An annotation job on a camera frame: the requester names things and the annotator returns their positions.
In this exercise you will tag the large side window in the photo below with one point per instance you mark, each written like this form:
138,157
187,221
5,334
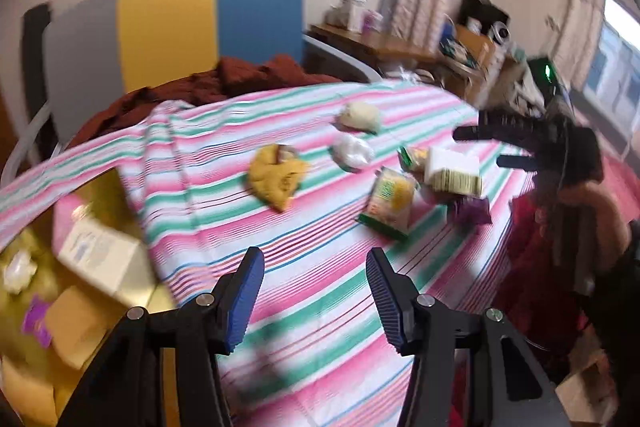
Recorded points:
620,57

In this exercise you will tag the tan snack packet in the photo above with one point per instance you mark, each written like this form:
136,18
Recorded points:
75,327

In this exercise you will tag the small green packet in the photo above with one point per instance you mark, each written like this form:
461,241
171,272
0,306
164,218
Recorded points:
414,157

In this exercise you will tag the grey bed side rail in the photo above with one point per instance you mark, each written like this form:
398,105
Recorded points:
345,59

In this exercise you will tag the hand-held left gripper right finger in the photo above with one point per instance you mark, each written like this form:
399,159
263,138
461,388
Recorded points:
382,297

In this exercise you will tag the pink packet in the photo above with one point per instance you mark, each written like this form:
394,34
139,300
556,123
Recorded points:
70,212

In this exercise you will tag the maroon blanket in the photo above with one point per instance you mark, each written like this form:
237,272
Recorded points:
240,77

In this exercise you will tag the black upright panel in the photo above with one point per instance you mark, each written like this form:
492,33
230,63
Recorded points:
35,57

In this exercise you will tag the purple snack packet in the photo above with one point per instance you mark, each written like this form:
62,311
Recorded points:
36,322
474,211

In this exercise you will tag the wooden desk organizer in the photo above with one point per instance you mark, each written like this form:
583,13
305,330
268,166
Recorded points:
472,49

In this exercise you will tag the white cardboard box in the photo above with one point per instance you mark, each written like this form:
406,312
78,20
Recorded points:
100,252

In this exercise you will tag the purple white jar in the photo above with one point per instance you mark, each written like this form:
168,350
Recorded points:
372,23

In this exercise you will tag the red plaid clothing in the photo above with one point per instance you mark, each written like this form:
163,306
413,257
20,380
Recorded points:
530,257

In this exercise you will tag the brown paper bag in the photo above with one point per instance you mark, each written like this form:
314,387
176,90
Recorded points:
585,389

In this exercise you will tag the person's right hand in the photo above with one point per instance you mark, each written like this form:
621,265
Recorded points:
607,217

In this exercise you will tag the gold metal tin box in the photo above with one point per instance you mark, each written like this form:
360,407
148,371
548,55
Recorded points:
100,187

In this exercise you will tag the black monitor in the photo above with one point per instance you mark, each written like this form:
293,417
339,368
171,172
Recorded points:
480,14

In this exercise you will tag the white box with green stripes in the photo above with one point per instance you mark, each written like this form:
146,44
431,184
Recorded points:
452,167

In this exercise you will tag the pink green striped bedsheet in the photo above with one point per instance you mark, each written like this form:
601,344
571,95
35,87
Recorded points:
310,247

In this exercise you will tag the wooden desk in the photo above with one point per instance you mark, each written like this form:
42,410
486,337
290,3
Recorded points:
380,44

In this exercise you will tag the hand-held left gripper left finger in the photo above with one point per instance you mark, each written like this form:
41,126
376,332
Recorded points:
247,297

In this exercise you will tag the white bed rail tube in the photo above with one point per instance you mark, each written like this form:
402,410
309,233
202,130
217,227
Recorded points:
27,139

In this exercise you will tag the cream bun packet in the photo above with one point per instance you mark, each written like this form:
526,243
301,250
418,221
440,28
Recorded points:
360,116

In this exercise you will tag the yellow snack packet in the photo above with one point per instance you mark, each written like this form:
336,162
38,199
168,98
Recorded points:
275,179

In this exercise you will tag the white round device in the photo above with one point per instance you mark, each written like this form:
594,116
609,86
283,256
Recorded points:
500,33

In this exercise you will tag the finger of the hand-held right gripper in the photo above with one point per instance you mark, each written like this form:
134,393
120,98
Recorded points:
515,162
495,131

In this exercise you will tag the white plastic packet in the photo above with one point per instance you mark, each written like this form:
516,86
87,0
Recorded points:
19,272
352,152

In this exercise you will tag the white container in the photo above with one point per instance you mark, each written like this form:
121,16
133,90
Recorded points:
337,12

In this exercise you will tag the green noodle packet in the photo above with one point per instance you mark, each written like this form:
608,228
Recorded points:
390,202

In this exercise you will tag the white carton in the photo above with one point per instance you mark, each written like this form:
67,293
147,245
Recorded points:
356,12

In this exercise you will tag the grey yellow blue headboard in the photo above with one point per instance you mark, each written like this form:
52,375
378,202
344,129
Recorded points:
165,27

